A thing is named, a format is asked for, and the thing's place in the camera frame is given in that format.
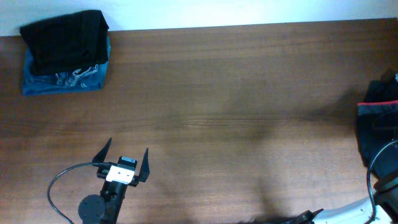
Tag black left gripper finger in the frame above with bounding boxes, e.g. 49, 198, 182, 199
139, 148, 150, 182
92, 138, 112, 163

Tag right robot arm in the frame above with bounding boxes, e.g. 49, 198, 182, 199
287, 170, 397, 224

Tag folded blue jeans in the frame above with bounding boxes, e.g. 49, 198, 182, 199
21, 49, 108, 96

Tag folded black garment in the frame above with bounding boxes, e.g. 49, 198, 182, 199
20, 10, 109, 75

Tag dark crumpled garment pile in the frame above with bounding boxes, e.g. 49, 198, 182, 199
364, 70, 397, 103

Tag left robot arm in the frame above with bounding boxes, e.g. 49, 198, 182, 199
78, 139, 150, 224

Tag black leggings red waistband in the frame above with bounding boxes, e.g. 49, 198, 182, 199
356, 101, 397, 178

